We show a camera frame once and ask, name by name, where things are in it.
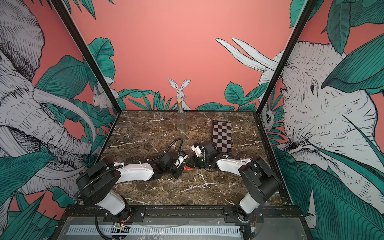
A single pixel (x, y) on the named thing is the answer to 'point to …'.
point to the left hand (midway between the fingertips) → (184, 166)
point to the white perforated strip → (163, 230)
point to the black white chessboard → (221, 136)
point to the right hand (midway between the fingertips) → (186, 162)
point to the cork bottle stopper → (179, 101)
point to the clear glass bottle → (182, 123)
